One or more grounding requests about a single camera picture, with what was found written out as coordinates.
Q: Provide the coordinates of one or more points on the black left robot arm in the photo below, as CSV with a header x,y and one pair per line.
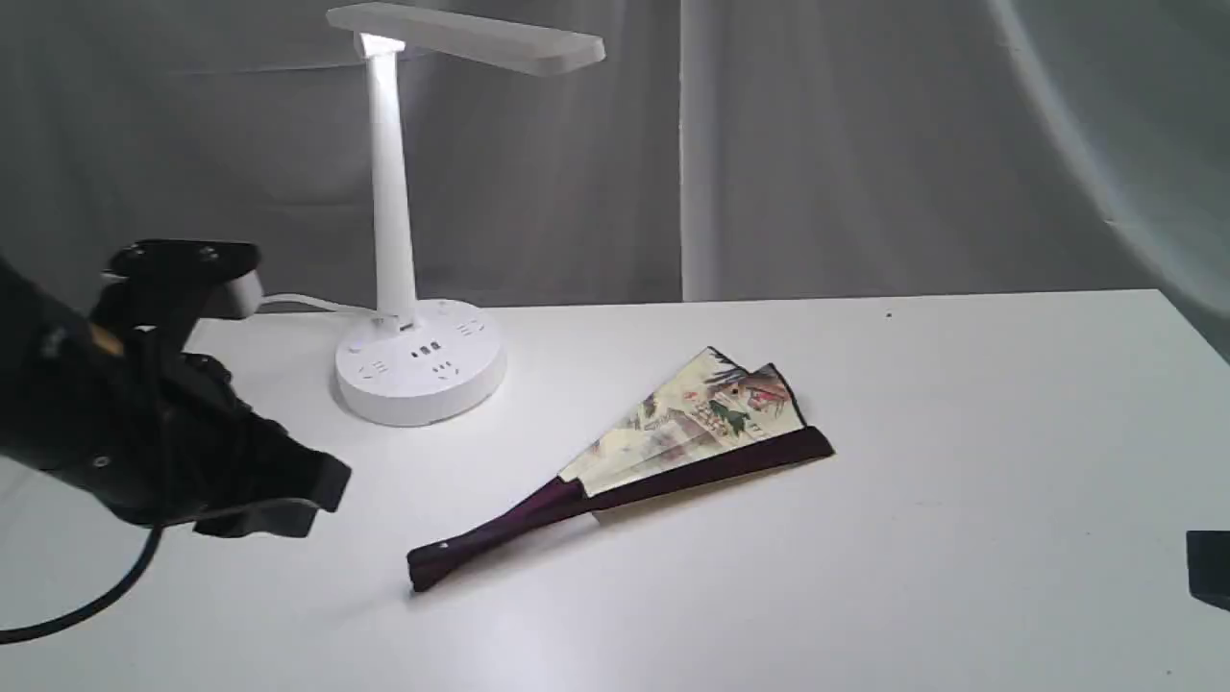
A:
x,y
45,347

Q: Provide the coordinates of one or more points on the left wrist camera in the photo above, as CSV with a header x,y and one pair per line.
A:
x,y
187,274

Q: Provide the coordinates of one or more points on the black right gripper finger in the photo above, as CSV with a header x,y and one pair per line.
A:
x,y
1208,567

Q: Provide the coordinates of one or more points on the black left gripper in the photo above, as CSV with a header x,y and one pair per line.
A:
x,y
159,438

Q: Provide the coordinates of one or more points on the grey backdrop curtain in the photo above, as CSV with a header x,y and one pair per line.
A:
x,y
722,151

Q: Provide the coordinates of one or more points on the painted paper folding fan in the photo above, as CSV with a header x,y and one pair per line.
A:
x,y
712,421

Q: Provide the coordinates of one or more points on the white desk lamp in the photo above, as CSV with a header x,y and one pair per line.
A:
x,y
415,362

